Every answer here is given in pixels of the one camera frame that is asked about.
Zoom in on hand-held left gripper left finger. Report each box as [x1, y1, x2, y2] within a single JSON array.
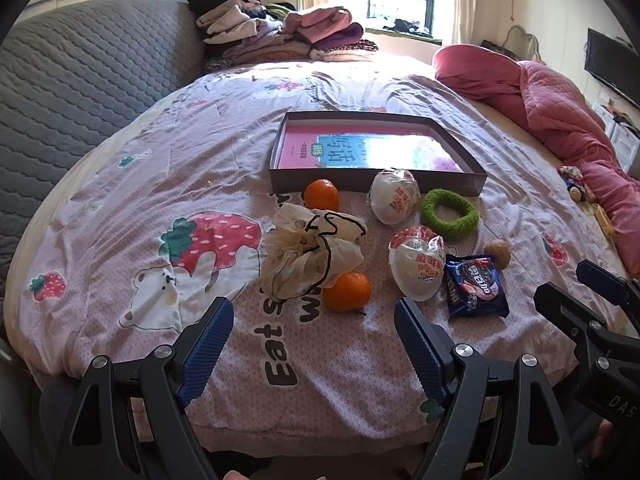
[[52, 296, 236, 480]]

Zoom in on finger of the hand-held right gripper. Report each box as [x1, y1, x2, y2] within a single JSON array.
[[533, 281, 640, 376], [575, 259, 640, 333]]

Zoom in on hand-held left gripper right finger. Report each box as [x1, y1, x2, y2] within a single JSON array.
[[394, 297, 581, 480]]

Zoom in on brown walnut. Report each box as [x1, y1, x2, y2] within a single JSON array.
[[484, 240, 512, 270]]

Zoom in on egg-shaped white snack packet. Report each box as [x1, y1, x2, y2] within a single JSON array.
[[368, 167, 421, 226], [389, 226, 447, 302]]

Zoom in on blue cookie packet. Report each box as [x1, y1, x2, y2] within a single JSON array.
[[444, 254, 510, 321]]

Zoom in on orange mandarin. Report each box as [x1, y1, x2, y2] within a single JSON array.
[[303, 178, 341, 212], [322, 271, 373, 313]]

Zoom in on cream drawstring cloth pouch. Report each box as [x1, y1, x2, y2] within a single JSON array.
[[260, 203, 368, 305]]

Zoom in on green fuzzy ring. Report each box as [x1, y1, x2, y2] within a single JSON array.
[[420, 188, 481, 241]]

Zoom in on shallow grey cardboard box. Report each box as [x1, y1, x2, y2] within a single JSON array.
[[268, 111, 488, 196]]

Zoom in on person's right hand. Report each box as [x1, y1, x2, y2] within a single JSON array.
[[595, 420, 618, 461]]

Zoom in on small colourful toy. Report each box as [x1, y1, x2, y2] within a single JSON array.
[[557, 165, 593, 203]]

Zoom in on white plastic storage drawers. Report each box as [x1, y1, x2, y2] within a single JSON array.
[[592, 102, 640, 171]]

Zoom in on pink quilted blanket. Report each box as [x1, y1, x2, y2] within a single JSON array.
[[432, 44, 640, 276]]

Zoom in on strawberry print bedsheet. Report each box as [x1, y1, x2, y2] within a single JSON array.
[[5, 60, 636, 441]]

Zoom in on black flat television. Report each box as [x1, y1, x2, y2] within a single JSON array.
[[585, 27, 640, 106]]

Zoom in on pink and blue book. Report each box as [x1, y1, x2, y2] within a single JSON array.
[[277, 127, 463, 173]]

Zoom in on black bag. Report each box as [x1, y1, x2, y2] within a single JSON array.
[[480, 40, 521, 59]]

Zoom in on grey quilted headboard cover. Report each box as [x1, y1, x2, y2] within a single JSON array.
[[0, 0, 208, 311]]

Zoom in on dark clothes heap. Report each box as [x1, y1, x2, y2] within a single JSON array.
[[385, 19, 433, 38]]

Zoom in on pile of folded clothes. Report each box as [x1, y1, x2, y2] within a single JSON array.
[[187, 0, 381, 73]]

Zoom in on dark framed window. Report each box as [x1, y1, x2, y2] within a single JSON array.
[[332, 0, 441, 43]]

